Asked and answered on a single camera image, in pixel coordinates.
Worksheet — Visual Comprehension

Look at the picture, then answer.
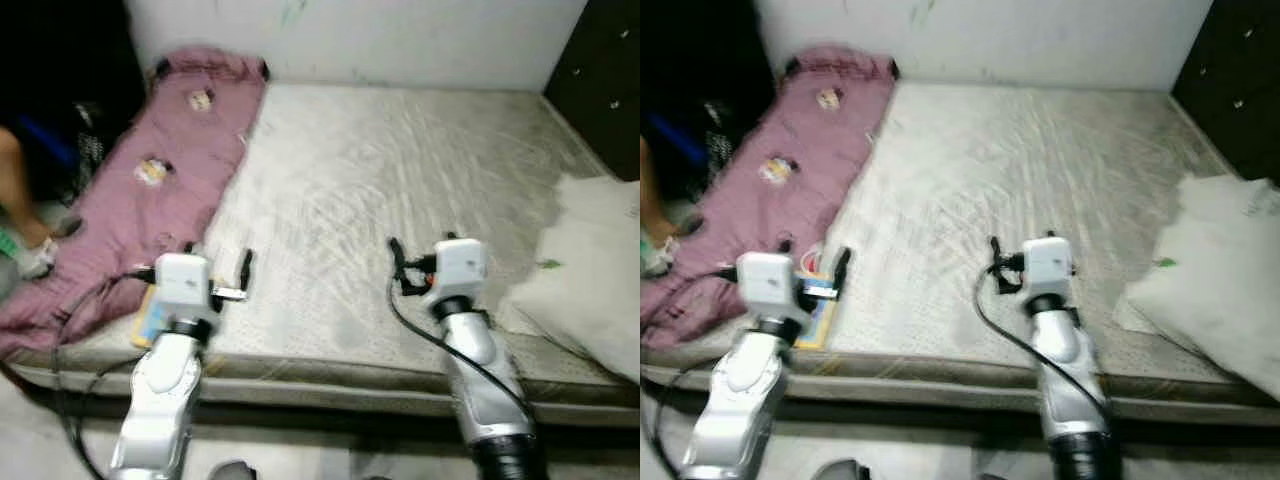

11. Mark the silver robot leg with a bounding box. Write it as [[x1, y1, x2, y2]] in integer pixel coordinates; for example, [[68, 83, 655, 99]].
[[812, 458, 873, 480]]

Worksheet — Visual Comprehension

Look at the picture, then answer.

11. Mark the person's bare leg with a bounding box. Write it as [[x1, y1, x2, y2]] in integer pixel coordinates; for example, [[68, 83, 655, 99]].
[[0, 125, 63, 251], [640, 135, 669, 246]]

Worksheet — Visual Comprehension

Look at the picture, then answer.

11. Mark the white quilted mattress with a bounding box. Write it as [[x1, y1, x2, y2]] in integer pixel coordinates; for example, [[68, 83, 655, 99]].
[[640, 80, 1280, 426], [3, 80, 641, 421]]

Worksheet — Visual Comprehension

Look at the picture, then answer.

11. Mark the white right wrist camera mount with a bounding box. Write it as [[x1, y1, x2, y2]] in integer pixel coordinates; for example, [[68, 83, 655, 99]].
[[1020, 237, 1076, 301], [428, 237, 489, 303]]

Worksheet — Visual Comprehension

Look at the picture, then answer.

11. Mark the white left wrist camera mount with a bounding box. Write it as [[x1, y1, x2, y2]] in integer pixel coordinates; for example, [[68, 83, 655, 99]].
[[735, 252, 801, 321], [153, 252, 215, 323]]

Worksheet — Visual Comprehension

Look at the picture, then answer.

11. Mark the black tufted headboard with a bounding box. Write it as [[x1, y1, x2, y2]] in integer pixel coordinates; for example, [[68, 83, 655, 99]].
[[543, 0, 641, 183], [1170, 0, 1280, 183]]

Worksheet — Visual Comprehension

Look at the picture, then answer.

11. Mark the purple cartoon print blanket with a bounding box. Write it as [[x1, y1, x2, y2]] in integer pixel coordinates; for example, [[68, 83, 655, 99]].
[[640, 45, 899, 351], [0, 45, 271, 359]]

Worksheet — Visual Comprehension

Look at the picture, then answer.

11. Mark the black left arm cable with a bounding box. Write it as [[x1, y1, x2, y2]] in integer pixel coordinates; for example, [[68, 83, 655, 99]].
[[650, 264, 741, 480], [48, 264, 159, 480]]

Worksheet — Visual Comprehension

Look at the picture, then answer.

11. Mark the colourful children's book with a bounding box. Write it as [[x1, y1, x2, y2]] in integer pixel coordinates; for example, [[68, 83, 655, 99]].
[[133, 282, 219, 349], [793, 268, 839, 351]]

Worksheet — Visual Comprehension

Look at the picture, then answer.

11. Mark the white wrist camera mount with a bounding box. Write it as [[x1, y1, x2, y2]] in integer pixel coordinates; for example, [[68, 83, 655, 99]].
[[735, 252, 801, 321], [153, 252, 215, 323], [428, 237, 489, 303], [1020, 237, 1076, 301]]

